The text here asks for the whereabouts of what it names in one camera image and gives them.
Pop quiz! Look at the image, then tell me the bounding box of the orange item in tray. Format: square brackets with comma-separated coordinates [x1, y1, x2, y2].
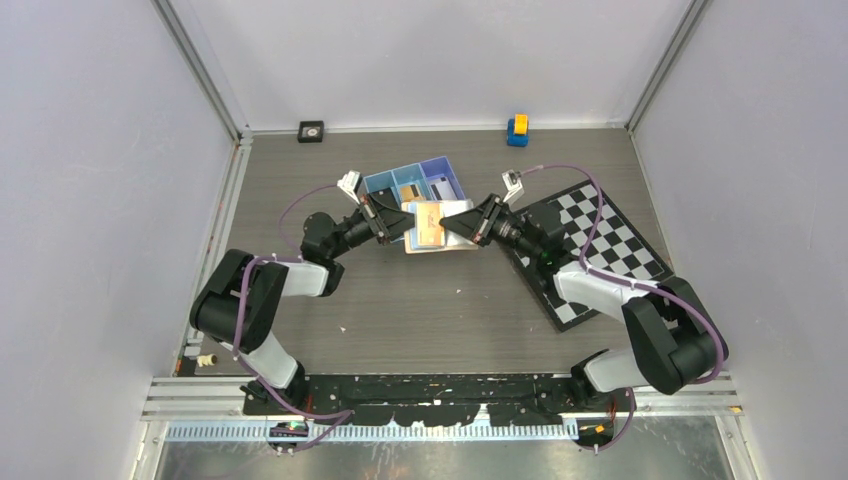
[398, 183, 426, 202]

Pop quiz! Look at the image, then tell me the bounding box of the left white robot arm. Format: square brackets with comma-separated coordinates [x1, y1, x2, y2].
[189, 194, 415, 414]

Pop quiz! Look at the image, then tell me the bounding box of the black and white chessboard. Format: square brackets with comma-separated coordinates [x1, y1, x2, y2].
[504, 180, 673, 332]

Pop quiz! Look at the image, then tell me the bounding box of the small beige spool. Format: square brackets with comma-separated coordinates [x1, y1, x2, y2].
[195, 354, 218, 368]

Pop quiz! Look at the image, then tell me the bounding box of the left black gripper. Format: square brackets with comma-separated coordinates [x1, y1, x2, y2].
[328, 194, 424, 260]

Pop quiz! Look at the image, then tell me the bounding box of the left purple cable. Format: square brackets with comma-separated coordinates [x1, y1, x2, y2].
[231, 184, 359, 455]

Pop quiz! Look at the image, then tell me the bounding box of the blue three-compartment organizer tray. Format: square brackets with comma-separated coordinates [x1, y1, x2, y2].
[364, 156, 466, 210]

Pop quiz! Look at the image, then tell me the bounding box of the blue and yellow toy block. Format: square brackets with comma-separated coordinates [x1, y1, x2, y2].
[506, 114, 529, 147]

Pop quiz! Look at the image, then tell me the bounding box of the small black square box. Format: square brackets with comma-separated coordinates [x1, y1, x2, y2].
[296, 120, 325, 143]

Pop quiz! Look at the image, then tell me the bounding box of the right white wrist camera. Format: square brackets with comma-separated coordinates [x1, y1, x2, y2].
[501, 169, 524, 206]

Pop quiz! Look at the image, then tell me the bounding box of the beige leather card holder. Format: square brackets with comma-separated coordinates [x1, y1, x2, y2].
[401, 200, 477, 255]

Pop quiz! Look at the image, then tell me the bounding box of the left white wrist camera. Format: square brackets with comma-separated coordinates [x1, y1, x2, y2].
[336, 170, 362, 205]

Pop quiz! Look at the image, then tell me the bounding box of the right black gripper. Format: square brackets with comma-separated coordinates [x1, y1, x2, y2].
[440, 194, 540, 261]

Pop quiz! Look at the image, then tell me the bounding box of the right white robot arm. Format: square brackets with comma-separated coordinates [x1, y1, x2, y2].
[440, 194, 728, 411]

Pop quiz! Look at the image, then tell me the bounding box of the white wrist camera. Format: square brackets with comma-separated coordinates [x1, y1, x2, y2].
[336, 170, 362, 205]
[501, 169, 524, 206]

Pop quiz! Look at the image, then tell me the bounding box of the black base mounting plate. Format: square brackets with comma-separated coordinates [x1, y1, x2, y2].
[240, 373, 635, 427]

